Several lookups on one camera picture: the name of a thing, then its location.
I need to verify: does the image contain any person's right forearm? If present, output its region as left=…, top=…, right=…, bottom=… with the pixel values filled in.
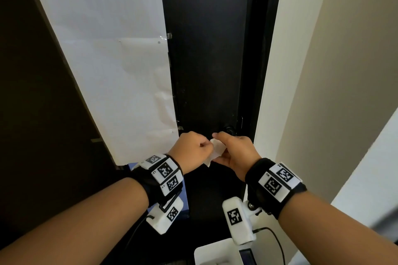
left=278, top=192, right=398, bottom=265

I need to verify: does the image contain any person's left forearm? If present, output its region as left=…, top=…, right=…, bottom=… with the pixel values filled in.
left=0, top=177, right=150, bottom=265

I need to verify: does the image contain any person's right hand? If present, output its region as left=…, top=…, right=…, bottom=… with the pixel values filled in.
left=212, top=131, right=262, bottom=182

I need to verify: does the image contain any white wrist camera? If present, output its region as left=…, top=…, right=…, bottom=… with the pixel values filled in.
left=146, top=195, right=185, bottom=235
left=222, top=197, right=263, bottom=246

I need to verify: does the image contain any person's left hand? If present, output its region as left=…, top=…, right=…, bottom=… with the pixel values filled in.
left=167, top=131, right=215, bottom=175

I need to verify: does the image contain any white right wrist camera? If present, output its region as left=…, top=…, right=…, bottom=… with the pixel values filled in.
left=222, top=197, right=263, bottom=246

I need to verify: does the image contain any black door handle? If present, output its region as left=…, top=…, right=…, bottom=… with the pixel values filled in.
left=218, top=123, right=239, bottom=137

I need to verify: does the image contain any black cable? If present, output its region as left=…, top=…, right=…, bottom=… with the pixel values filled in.
left=124, top=214, right=155, bottom=250
left=252, top=227, right=286, bottom=265

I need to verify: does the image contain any black wristband with markers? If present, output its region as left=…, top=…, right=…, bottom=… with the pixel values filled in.
left=245, top=158, right=308, bottom=220
left=131, top=153, right=184, bottom=208

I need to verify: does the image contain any white door frame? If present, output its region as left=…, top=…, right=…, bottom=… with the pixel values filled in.
left=243, top=0, right=335, bottom=265

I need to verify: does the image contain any white device with screen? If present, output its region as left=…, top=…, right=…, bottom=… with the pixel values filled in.
left=194, top=237, right=257, bottom=265

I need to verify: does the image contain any black door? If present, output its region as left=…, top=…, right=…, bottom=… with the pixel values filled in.
left=158, top=0, right=285, bottom=265

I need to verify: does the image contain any large white paper sheet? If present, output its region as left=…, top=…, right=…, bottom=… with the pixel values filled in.
left=23, top=0, right=180, bottom=166

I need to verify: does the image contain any white tissue wipe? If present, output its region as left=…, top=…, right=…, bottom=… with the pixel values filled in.
left=203, top=138, right=227, bottom=168

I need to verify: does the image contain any black right wristband with markers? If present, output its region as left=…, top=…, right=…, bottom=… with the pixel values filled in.
left=245, top=158, right=308, bottom=220

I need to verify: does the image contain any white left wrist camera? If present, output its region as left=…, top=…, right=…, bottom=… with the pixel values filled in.
left=146, top=195, right=185, bottom=235

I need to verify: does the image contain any black left wristband with markers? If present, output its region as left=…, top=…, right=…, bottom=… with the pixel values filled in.
left=131, top=153, right=184, bottom=208

